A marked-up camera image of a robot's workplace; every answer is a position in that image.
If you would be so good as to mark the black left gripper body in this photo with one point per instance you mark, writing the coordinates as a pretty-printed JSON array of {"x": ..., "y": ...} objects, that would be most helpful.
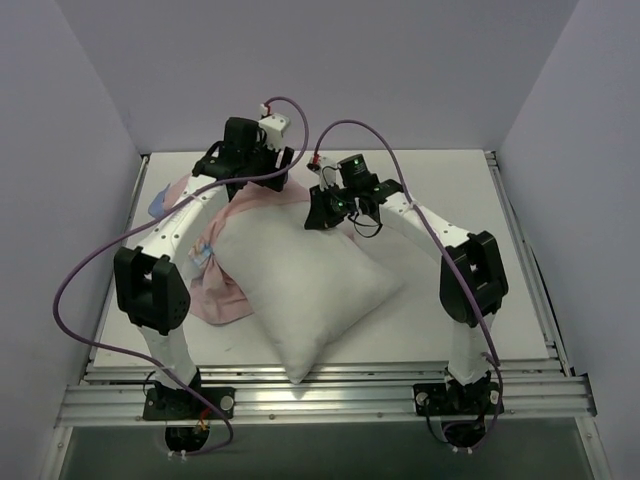
[{"x": 279, "y": 167}]

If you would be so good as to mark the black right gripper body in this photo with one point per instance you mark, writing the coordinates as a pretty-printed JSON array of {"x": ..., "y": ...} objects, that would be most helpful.
[{"x": 320, "y": 213}]

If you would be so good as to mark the white pillow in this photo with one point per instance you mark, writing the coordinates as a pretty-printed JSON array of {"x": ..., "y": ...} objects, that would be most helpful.
[{"x": 305, "y": 287}]

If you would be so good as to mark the blue printed pillowcase pink inside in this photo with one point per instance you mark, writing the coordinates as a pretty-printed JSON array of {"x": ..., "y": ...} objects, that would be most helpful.
[{"x": 215, "y": 297}]

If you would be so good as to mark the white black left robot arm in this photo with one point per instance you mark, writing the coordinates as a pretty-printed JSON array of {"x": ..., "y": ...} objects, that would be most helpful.
[{"x": 151, "y": 287}]

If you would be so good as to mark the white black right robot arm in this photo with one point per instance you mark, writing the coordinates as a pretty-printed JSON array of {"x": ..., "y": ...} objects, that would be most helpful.
[{"x": 472, "y": 279}]

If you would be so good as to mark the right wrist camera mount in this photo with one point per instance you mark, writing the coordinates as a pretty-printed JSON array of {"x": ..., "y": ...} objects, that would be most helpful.
[{"x": 325, "y": 168}]

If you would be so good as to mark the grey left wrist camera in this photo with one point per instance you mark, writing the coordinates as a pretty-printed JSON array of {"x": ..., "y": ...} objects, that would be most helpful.
[{"x": 274, "y": 126}]

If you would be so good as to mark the aluminium table edge rail left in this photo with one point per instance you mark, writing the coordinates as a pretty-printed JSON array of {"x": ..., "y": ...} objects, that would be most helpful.
[{"x": 130, "y": 213}]

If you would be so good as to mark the aluminium table edge rail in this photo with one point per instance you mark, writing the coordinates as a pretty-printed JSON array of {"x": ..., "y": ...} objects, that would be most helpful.
[
  {"x": 130, "y": 213},
  {"x": 532, "y": 275}
]

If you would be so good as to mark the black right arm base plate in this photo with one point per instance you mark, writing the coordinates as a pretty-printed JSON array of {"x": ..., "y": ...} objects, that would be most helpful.
[{"x": 453, "y": 399}]

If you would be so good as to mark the aluminium table edge rail right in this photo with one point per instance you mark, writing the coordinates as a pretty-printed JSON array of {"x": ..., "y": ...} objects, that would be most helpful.
[{"x": 532, "y": 275}]

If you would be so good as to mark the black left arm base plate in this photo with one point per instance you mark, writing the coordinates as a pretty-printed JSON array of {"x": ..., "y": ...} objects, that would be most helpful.
[{"x": 165, "y": 404}]

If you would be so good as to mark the aluminium front rail frame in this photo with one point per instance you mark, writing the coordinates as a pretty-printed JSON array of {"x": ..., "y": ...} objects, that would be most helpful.
[{"x": 330, "y": 394}]

